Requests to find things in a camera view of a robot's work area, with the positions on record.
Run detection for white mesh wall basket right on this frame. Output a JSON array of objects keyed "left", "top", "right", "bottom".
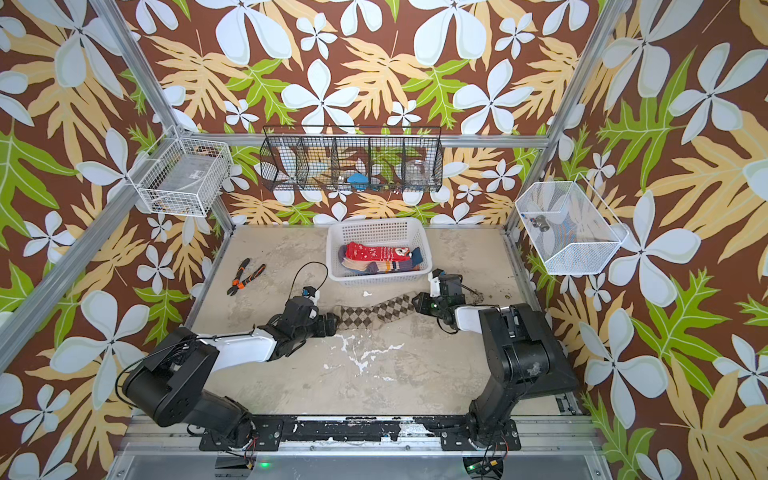
[{"left": 515, "top": 175, "right": 629, "bottom": 276}]

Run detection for aluminium frame post right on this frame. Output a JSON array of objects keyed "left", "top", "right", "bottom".
[{"left": 509, "top": 1, "right": 633, "bottom": 199}]

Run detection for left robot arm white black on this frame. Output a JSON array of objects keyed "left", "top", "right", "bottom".
[{"left": 116, "top": 296, "right": 339, "bottom": 453}]

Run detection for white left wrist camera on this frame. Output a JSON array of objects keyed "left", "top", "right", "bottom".
[{"left": 302, "top": 286, "right": 319, "bottom": 305}]

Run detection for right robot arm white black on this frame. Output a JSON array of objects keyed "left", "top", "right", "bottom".
[{"left": 412, "top": 269, "right": 555, "bottom": 448}]

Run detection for orange black cutting pliers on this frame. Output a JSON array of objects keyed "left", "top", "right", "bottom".
[{"left": 226, "top": 258, "right": 266, "bottom": 296}]

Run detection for beige brown argyle sock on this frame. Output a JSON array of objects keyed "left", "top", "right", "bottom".
[{"left": 331, "top": 292, "right": 418, "bottom": 331}]

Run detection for black wire wall basket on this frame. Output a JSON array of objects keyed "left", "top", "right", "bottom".
[{"left": 256, "top": 126, "right": 444, "bottom": 193}]

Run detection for black metal base rail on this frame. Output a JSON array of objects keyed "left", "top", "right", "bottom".
[{"left": 199, "top": 414, "right": 521, "bottom": 454}]

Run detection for white wire wall basket left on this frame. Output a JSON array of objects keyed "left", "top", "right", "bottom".
[{"left": 130, "top": 127, "right": 233, "bottom": 218}]

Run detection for aluminium frame post left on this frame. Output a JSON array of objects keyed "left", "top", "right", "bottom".
[{"left": 91, "top": 1, "right": 235, "bottom": 235}]

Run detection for aluminium frame post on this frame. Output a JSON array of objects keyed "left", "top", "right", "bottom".
[
  {"left": 509, "top": 1, "right": 633, "bottom": 199},
  {"left": 91, "top": 1, "right": 235, "bottom": 235}
]

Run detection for beige purple striped sock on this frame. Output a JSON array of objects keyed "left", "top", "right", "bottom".
[{"left": 337, "top": 245, "right": 424, "bottom": 274}]

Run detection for white plastic laundry basket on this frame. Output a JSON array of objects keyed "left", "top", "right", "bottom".
[{"left": 326, "top": 218, "right": 433, "bottom": 286}]

